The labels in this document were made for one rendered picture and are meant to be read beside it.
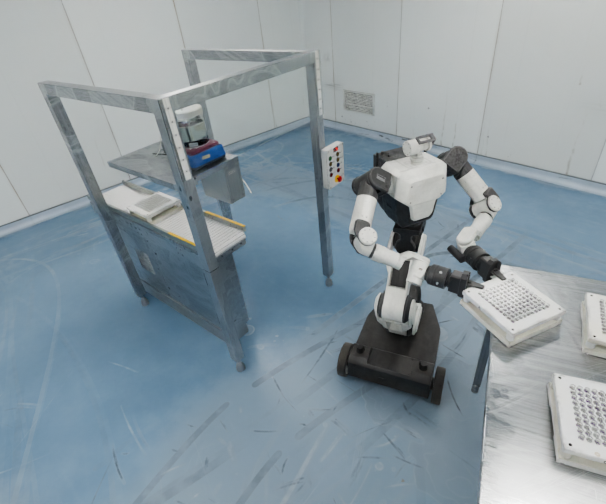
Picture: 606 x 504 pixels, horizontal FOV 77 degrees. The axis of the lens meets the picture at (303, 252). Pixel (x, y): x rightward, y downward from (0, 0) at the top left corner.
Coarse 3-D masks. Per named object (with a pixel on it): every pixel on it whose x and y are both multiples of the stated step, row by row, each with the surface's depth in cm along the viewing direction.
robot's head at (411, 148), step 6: (426, 138) 167; (408, 144) 164; (414, 144) 163; (420, 144) 165; (426, 144) 166; (408, 150) 165; (414, 150) 164; (420, 150) 166; (426, 150) 169; (414, 156) 168; (420, 156) 168
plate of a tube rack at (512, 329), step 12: (516, 276) 151; (528, 288) 146; (480, 300) 143; (492, 312) 138; (540, 312) 136; (552, 312) 135; (564, 312) 136; (504, 324) 133; (516, 324) 132; (528, 324) 132; (540, 324) 133
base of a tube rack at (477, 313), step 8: (464, 304) 149; (472, 304) 148; (472, 312) 146; (480, 312) 144; (480, 320) 143; (488, 320) 141; (552, 320) 138; (560, 320) 138; (488, 328) 140; (496, 328) 138; (536, 328) 136; (544, 328) 136; (496, 336) 137; (504, 336) 134; (520, 336) 134; (528, 336) 135; (512, 344) 133
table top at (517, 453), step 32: (544, 288) 155; (576, 288) 154; (576, 320) 140; (512, 352) 132; (544, 352) 131; (576, 352) 129; (512, 384) 122; (544, 384) 121; (512, 416) 114; (544, 416) 113; (512, 448) 106; (544, 448) 105; (480, 480) 101; (512, 480) 100; (544, 480) 99; (576, 480) 98
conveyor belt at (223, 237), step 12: (108, 192) 281; (120, 192) 278; (132, 192) 276; (120, 204) 262; (180, 216) 239; (168, 228) 229; (180, 228) 227; (216, 228) 223; (228, 228) 222; (192, 240) 215; (216, 240) 212; (228, 240) 211; (240, 240) 216; (216, 252) 205
